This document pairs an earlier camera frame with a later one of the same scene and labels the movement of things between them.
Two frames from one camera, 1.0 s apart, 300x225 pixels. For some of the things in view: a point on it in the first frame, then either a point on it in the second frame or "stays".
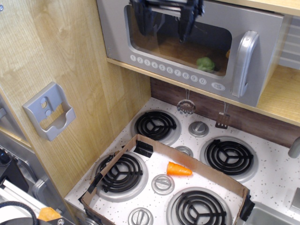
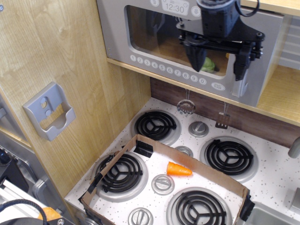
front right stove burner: [200, 206] stays
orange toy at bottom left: [47, 213] stays
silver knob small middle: [185, 150] stays
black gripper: [188, 11] to [221, 27]
